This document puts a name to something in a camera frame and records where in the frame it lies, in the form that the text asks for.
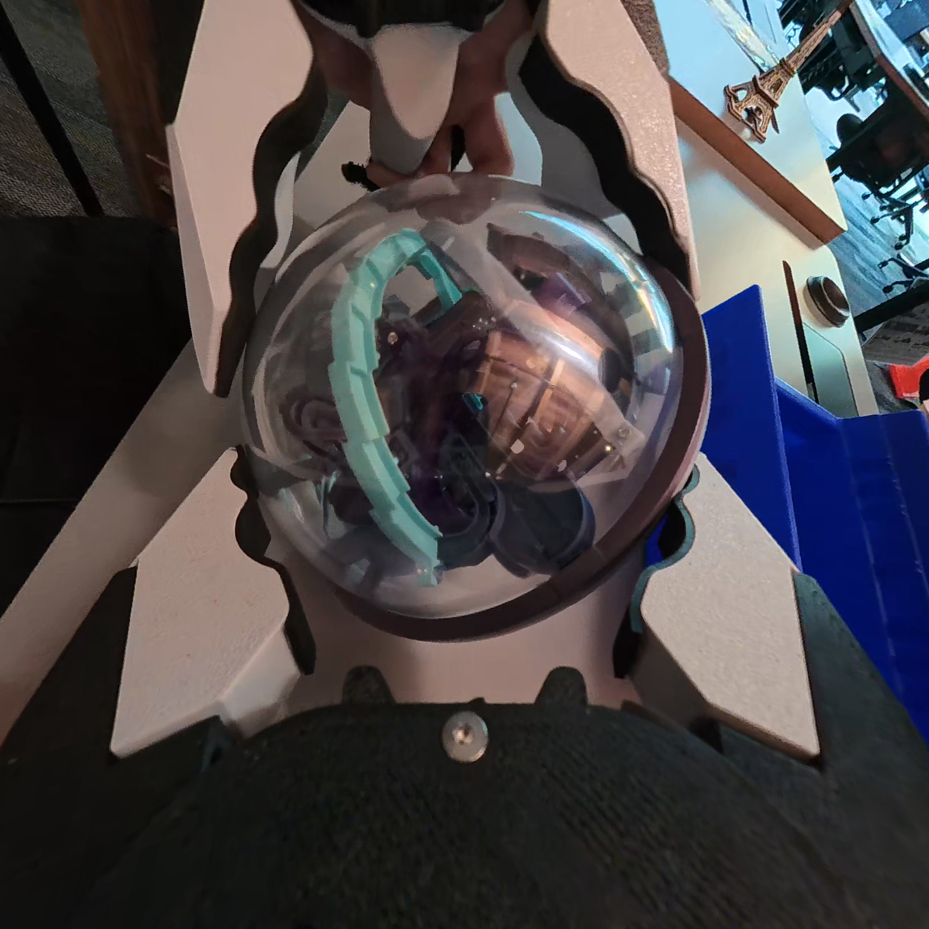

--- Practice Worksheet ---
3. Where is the clear plastic maze ball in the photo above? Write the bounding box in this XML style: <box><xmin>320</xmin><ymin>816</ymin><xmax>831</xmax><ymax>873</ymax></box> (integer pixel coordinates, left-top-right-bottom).
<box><xmin>240</xmin><ymin>173</ymin><xmax>714</xmax><ymax>644</ymax></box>

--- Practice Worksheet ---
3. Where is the person's left hand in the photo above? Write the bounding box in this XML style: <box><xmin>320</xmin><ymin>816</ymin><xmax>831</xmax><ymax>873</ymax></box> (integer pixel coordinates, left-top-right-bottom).
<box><xmin>307</xmin><ymin>24</ymin><xmax>526</xmax><ymax>184</ymax></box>

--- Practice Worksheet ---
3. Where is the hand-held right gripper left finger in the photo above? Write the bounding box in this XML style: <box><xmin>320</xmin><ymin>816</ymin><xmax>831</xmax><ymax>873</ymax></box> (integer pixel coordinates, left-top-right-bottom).
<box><xmin>109</xmin><ymin>447</ymin><xmax>318</xmax><ymax>758</ymax></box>

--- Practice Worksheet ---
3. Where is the round black desk grommet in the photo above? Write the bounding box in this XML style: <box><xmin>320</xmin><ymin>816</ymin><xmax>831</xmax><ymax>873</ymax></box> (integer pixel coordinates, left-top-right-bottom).
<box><xmin>804</xmin><ymin>273</ymin><xmax>852</xmax><ymax>329</ymax></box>

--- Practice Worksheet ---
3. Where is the wooden tower model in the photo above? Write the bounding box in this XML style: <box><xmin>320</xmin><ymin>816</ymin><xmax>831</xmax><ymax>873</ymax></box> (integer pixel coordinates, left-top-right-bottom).
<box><xmin>723</xmin><ymin>0</ymin><xmax>852</xmax><ymax>140</ymax></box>

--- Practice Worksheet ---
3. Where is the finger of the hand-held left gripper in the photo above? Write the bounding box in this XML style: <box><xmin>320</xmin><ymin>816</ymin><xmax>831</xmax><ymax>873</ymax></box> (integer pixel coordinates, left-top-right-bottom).
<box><xmin>517</xmin><ymin>0</ymin><xmax>703</xmax><ymax>293</ymax></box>
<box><xmin>165</xmin><ymin>0</ymin><xmax>342</xmax><ymax>398</ymax></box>

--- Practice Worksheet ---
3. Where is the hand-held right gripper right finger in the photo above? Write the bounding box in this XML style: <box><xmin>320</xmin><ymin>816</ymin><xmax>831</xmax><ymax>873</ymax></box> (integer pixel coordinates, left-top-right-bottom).
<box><xmin>614</xmin><ymin>452</ymin><xmax>823</xmax><ymax>761</ymax></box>

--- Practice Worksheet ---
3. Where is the blue plastic bin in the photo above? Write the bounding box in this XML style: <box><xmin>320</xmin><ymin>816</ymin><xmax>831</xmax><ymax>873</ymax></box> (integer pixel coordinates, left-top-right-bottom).
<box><xmin>644</xmin><ymin>285</ymin><xmax>929</xmax><ymax>721</ymax></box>

